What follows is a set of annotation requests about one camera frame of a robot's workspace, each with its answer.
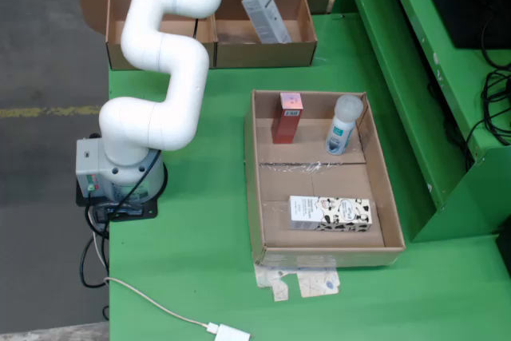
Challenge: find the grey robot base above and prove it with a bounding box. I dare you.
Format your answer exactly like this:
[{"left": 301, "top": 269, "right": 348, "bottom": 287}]
[{"left": 75, "top": 137, "right": 167, "bottom": 204}]

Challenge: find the red carton box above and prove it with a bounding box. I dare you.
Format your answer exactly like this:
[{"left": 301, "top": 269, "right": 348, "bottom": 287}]
[{"left": 271, "top": 92, "right": 304, "bottom": 145}]

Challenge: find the looped black cable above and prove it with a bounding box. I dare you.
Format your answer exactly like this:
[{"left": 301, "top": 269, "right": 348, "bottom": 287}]
[{"left": 79, "top": 232, "right": 111, "bottom": 289}]

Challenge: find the black cable bundle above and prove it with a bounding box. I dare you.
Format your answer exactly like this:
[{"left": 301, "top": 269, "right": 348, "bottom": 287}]
[{"left": 462, "top": 0, "right": 511, "bottom": 174}]

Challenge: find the long black cable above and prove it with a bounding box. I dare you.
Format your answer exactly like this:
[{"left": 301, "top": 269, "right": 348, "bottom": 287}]
[{"left": 104, "top": 16, "right": 200, "bottom": 218}]

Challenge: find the green metal shelf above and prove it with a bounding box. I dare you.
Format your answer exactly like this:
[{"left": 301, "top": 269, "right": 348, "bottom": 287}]
[{"left": 331, "top": 0, "right": 511, "bottom": 243}]

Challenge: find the cow print hand cream box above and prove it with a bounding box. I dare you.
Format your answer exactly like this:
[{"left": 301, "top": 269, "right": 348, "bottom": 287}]
[{"left": 287, "top": 195, "right": 374, "bottom": 233}]

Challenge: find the white bottle frosted cap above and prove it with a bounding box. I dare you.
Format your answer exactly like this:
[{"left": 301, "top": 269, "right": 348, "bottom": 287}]
[{"left": 324, "top": 93, "right": 365, "bottom": 156}]

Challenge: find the white carton box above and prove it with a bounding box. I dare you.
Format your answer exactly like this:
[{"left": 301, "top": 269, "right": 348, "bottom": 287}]
[{"left": 240, "top": 0, "right": 294, "bottom": 45}]

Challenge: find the shallow cardboard tray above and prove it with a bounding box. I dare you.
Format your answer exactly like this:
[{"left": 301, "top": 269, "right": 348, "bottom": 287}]
[{"left": 244, "top": 89, "right": 406, "bottom": 268}]

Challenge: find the flattened patterned carton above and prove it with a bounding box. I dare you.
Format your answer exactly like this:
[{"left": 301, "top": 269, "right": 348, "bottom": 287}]
[{"left": 254, "top": 264, "right": 343, "bottom": 303}]

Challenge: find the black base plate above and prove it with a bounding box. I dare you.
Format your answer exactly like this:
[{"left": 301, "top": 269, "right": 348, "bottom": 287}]
[{"left": 75, "top": 161, "right": 168, "bottom": 223}]

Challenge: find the white cable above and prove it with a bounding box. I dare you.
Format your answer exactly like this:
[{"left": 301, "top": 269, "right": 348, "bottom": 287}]
[{"left": 92, "top": 232, "right": 211, "bottom": 330}]

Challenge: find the open cardboard box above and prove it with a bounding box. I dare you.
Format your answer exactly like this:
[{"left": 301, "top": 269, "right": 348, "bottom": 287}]
[
  {"left": 213, "top": 0, "right": 331, "bottom": 69},
  {"left": 79, "top": 0, "right": 219, "bottom": 71}
]

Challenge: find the white adapter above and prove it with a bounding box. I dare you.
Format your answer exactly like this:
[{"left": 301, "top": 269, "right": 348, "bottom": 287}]
[{"left": 206, "top": 321, "right": 252, "bottom": 341}]

